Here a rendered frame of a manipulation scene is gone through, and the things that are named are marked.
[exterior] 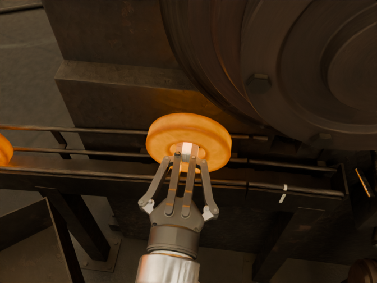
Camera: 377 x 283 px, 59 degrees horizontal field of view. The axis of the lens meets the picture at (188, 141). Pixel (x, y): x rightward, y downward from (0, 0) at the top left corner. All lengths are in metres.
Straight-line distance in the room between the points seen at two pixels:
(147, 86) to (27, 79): 1.54
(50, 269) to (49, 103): 1.28
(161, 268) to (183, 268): 0.03
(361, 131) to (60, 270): 0.62
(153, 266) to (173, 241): 0.04
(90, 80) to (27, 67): 1.55
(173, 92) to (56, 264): 0.43
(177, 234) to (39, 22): 2.21
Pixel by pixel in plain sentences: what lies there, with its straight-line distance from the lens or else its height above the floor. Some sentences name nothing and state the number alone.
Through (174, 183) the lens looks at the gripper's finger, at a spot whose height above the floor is 0.85.
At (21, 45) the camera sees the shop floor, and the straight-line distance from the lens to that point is 2.40.
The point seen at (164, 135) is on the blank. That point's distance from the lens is 0.56.
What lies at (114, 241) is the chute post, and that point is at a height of 0.02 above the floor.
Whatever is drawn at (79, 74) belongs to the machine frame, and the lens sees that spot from 0.69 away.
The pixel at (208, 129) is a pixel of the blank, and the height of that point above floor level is 0.89.
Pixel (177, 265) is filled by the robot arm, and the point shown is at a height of 0.87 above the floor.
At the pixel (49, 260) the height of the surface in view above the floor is 0.60.
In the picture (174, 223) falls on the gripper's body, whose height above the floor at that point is 0.84.
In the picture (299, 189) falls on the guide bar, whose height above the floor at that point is 0.71.
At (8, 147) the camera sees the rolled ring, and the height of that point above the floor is 0.69.
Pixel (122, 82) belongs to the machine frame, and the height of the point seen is 0.87.
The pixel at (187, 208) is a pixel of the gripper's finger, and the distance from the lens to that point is 0.51.
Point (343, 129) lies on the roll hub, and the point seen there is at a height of 1.01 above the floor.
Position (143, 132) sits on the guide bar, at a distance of 0.73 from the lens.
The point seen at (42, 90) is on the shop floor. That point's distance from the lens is 2.03.
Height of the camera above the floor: 1.32
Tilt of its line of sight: 54 degrees down
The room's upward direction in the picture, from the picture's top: straight up
